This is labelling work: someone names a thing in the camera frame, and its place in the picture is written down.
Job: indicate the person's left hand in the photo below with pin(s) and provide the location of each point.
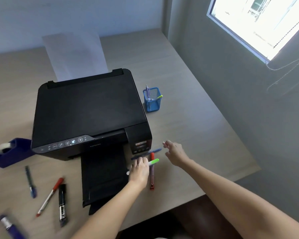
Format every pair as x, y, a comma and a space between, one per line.
139, 172

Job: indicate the person's right hand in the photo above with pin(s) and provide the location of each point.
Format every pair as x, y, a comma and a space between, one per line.
177, 154

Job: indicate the person's right thumb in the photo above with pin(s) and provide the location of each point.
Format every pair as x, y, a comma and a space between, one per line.
168, 154

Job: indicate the person's left fingers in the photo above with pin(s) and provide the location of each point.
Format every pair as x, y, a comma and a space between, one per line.
138, 163

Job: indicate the white highlighter with green cap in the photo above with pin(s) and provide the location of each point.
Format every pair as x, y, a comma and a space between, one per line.
153, 162

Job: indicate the person's right forearm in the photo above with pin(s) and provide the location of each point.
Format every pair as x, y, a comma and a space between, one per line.
241, 196

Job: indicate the person's left forearm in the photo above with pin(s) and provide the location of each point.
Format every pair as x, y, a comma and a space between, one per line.
107, 211

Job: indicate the slim blue pen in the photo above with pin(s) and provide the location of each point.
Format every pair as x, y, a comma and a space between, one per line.
153, 151

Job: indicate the blue mesh pen holder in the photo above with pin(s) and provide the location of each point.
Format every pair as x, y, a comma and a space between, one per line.
153, 103

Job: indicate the light purple pen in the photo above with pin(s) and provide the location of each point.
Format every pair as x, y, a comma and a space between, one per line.
147, 93

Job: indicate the black inkjet printer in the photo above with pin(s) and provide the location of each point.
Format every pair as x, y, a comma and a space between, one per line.
89, 109

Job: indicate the black marker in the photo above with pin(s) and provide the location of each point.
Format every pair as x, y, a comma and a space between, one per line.
62, 204

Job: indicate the red and white pen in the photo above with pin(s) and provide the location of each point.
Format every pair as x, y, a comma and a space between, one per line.
51, 195

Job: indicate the dark blue ballpoint pen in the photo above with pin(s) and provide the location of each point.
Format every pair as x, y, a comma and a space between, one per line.
30, 181

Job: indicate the white paper sheet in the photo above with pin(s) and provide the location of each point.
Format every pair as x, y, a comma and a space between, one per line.
74, 54

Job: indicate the blue tape dispenser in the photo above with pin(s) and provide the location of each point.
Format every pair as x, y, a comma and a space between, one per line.
11, 153

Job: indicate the clear tape roll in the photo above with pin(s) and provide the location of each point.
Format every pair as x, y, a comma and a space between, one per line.
3, 147

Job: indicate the window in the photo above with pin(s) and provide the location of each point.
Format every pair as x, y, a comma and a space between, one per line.
259, 22

